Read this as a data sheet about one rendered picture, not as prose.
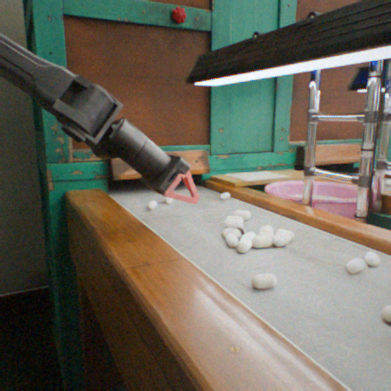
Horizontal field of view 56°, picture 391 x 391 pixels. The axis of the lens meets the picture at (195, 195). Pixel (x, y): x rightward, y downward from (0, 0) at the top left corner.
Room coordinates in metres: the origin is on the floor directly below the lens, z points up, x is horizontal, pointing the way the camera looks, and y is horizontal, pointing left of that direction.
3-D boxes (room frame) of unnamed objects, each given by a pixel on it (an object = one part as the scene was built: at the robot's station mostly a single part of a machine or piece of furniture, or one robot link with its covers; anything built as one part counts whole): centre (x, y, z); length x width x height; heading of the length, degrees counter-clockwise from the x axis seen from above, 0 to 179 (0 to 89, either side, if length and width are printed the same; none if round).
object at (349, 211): (0.97, -0.32, 0.72); 0.27 x 0.27 x 0.10
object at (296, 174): (1.17, -0.23, 0.77); 0.33 x 0.15 x 0.01; 116
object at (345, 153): (1.36, -0.51, 0.83); 0.30 x 0.06 x 0.07; 116
